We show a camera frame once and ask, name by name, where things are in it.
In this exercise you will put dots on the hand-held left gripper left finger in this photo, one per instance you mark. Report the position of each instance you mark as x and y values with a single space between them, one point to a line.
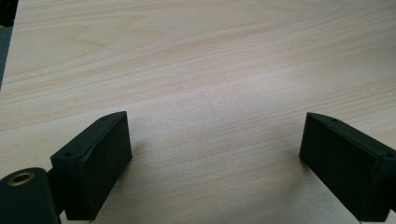
93 161

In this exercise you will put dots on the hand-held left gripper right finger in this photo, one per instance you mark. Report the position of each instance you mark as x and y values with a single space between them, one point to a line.
348 168

